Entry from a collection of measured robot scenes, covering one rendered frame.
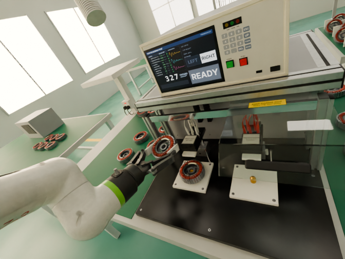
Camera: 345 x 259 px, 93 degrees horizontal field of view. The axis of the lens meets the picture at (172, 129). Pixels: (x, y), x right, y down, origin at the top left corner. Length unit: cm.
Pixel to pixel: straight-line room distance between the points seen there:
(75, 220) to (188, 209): 38
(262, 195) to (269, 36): 48
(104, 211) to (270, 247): 46
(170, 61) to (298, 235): 65
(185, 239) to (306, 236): 35
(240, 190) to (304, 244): 21
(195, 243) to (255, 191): 27
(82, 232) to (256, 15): 67
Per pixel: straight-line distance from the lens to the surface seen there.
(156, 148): 69
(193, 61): 59
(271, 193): 67
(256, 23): 54
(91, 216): 48
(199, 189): 71
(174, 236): 70
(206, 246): 65
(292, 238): 63
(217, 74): 58
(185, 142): 71
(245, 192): 67
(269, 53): 56
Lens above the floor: 135
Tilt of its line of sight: 32 degrees down
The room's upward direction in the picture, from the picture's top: 24 degrees counter-clockwise
